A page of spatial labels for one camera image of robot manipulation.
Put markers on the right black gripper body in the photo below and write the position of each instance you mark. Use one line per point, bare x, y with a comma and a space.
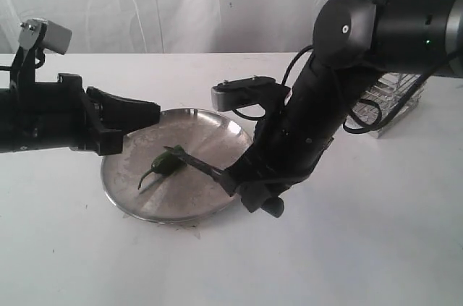
288, 145

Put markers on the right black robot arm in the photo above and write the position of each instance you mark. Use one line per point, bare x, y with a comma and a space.
355, 42

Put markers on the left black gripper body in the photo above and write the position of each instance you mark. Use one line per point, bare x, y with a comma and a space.
59, 115

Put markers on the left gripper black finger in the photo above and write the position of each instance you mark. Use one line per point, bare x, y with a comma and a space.
125, 114

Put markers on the round steel plate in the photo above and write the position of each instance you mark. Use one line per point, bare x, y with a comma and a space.
187, 194

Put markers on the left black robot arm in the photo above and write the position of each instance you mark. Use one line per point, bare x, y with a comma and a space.
63, 114

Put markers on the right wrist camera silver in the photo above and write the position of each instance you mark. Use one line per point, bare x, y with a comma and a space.
258, 90

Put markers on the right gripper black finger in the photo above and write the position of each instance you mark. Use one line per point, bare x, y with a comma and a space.
274, 206
253, 195

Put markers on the green jalapeno pepper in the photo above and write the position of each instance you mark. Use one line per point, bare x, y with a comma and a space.
164, 165

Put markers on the black handled kitchen knife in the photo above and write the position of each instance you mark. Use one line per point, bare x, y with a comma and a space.
222, 177

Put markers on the wire metal utensil holder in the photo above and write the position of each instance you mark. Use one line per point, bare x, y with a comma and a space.
386, 93

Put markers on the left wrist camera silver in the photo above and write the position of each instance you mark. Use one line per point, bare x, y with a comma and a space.
44, 34

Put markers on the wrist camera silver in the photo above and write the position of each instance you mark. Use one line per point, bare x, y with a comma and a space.
44, 34
258, 90

